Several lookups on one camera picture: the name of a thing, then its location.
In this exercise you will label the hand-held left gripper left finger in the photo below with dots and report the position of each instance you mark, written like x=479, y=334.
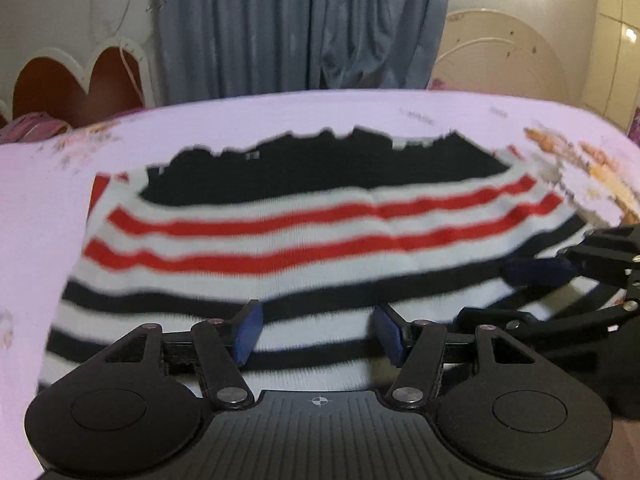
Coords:
x=248, y=332

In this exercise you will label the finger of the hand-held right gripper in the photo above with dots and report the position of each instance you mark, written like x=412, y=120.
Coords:
x=537, y=271
x=495, y=317

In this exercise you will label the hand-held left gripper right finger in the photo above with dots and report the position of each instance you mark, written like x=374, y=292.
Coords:
x=387, y=332

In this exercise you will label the striped knit sweater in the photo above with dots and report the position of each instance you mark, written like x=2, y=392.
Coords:
x=310, y=240

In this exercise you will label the cream round headboard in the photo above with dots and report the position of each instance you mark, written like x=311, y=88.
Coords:
x=500, y=55

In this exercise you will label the pink floral bed sheet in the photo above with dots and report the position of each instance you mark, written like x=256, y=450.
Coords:
x=45, y=200

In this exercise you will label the cream wardrobe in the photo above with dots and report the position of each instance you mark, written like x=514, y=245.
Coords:
x=615, y=35

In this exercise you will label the purple pillow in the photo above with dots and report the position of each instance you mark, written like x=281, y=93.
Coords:
x=30, y=129

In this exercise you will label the red heart-shaped headboard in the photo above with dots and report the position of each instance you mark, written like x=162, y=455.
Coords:
x=60, y=85

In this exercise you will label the wide blue-grey curtain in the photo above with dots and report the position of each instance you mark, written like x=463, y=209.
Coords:
x=300, y=25

